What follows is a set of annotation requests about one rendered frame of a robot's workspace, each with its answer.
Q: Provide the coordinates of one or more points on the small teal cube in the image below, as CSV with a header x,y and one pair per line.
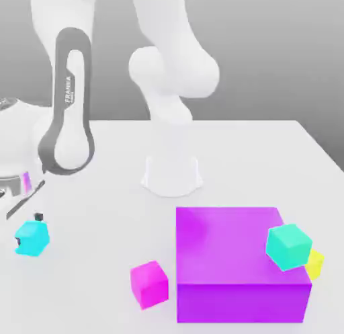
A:
x,y
289,246

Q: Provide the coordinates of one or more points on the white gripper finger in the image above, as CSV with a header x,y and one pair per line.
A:
x,y
39,217
18,241

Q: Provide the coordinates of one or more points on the small cyan cube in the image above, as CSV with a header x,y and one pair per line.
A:
x,y
32,238

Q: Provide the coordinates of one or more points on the small yellow cube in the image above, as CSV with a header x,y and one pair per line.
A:
x,y
315,264

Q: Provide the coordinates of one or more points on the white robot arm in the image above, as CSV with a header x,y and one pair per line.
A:
x,y
169,78

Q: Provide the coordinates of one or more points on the small magenta cube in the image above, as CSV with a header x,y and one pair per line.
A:
x,y
149,284

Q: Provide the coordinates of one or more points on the large purple box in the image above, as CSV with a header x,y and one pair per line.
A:
x,y
228,264

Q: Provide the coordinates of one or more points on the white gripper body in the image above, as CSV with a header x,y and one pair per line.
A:
x,y
27,205

